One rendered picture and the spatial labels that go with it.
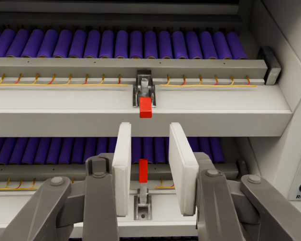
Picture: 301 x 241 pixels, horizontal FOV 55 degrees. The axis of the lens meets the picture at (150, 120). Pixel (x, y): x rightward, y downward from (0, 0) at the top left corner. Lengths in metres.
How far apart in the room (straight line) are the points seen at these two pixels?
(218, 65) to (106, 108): 0.15
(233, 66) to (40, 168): 0.33
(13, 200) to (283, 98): 0.42
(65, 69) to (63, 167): 0.18
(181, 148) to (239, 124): 0.22
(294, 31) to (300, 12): 0.02
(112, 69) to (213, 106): 0.13
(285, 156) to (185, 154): 0.28
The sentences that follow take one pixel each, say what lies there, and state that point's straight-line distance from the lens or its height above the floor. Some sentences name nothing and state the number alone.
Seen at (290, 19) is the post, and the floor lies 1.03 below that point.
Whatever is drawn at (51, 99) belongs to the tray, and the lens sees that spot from 0.37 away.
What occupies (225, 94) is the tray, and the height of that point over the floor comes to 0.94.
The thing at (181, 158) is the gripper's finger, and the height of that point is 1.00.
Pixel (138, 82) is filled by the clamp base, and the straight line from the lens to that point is 0.36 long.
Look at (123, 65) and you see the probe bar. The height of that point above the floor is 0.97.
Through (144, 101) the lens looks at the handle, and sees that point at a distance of 0.30.
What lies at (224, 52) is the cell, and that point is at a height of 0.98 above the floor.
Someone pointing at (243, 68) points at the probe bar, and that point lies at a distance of 0.39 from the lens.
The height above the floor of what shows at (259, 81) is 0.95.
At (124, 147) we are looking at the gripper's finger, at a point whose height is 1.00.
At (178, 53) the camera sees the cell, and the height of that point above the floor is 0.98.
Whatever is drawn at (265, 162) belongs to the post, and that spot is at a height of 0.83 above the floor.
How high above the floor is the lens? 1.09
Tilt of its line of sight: 29 degrees down
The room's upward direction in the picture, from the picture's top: 1 degrees clockwise
